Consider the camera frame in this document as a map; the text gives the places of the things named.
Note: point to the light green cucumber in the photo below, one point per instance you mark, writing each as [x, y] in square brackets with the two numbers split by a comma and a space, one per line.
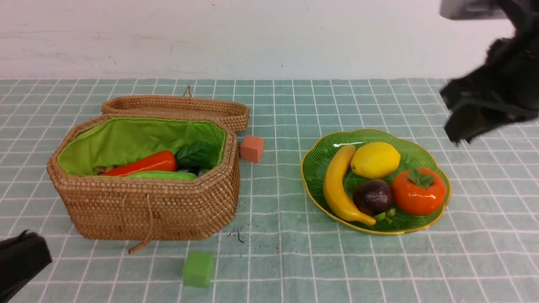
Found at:
[163, 175]

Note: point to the pink foam cube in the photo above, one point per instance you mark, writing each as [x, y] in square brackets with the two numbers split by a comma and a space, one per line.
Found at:
[252, 148]

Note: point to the orange persimmon green calyx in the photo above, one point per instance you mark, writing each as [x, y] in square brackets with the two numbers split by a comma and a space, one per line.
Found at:
[419, 191]

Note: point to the purple eggplant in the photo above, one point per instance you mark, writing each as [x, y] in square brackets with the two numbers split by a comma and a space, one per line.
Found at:
[191, 170]

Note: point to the yellow banana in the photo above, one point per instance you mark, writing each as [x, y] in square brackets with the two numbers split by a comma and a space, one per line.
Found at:
[334, 191]

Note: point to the woven rattan basket lid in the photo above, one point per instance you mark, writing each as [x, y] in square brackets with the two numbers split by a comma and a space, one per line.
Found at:
[235, 116]

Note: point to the woven rattan basket green lining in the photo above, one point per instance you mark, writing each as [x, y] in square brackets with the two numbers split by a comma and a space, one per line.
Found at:
[124, 208]

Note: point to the green foam cube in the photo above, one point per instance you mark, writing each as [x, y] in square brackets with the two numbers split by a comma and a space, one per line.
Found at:
[198, 269]

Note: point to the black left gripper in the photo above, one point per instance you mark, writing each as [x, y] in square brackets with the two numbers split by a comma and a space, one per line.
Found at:
[21, 259]

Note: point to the yellow lemon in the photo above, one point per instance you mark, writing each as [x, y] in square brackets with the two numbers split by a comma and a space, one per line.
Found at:
[375, 160]

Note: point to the green checkered tablecloth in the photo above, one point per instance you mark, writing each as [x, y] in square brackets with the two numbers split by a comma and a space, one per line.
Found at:
[281, 248]

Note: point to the green leaf-shaped glass plate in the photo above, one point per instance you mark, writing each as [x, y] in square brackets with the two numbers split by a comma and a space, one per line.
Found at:
[317, 160]

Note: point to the orange carrot green leaves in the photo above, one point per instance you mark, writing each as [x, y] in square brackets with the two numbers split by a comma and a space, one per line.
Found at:
[196, 154]

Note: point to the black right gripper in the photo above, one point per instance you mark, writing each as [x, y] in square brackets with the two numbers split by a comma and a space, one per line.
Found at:
[504, 90]

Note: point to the purple mangosteen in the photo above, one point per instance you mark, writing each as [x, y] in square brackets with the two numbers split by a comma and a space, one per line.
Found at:
[375, 198]

